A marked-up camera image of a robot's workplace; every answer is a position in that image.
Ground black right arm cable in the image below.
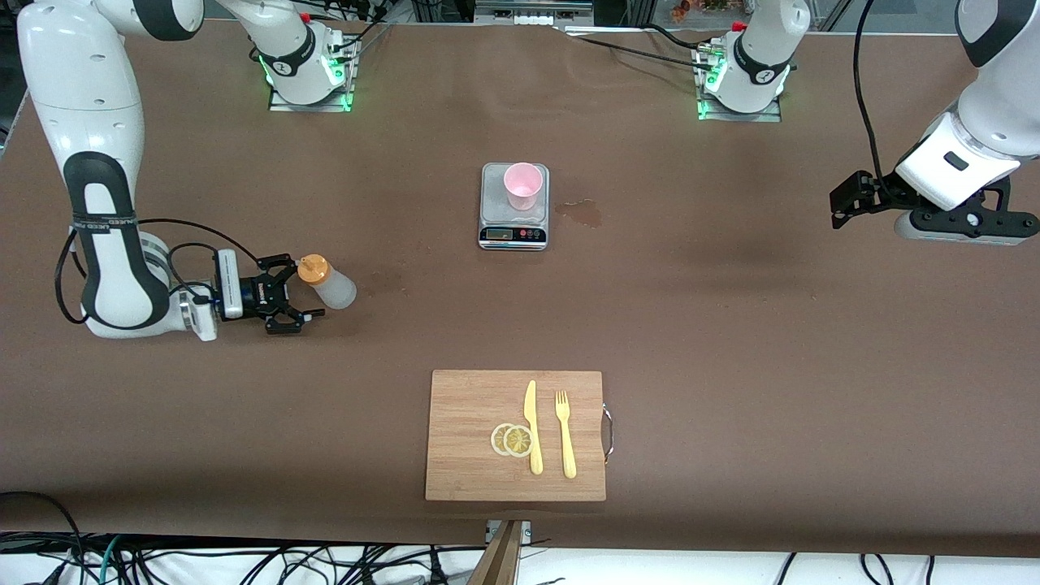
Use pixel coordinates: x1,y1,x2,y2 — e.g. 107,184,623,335
54,217,262,326

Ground yellow plastic knife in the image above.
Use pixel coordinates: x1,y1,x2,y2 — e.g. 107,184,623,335
523,380,544,475

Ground clear squeeze bottle orange cap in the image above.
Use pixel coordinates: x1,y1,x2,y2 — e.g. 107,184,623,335
297,253,358,310

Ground yellow plastic fork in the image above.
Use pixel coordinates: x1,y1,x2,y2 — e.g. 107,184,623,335
555,391,577,479

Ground teal cable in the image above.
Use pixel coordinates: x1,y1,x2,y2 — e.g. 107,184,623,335
96,535,124,585

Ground black looped cable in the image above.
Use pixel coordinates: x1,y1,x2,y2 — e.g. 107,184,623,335
0,491,87,585

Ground wooden post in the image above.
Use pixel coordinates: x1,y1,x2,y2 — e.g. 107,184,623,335
467,520,525,585

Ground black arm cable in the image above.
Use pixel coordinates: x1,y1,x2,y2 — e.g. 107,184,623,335
54,217,262,326
851,0,893,194

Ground aluminium right arm base plate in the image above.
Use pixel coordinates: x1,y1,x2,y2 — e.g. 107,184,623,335
267,31,358,113

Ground pink plastic cup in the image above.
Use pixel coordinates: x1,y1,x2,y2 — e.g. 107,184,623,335
504,162,544,211

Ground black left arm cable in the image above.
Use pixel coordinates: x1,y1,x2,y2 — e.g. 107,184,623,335
851,0,893,194

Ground silver digital kitchen scale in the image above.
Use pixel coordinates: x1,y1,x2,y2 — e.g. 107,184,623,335
478,162,551,251

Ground aluminium left arm base plate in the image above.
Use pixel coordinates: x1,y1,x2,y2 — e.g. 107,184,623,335
695,39,783,124

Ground wooden cutting board metal handle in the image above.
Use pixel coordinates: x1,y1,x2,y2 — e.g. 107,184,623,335
425,370,615,502

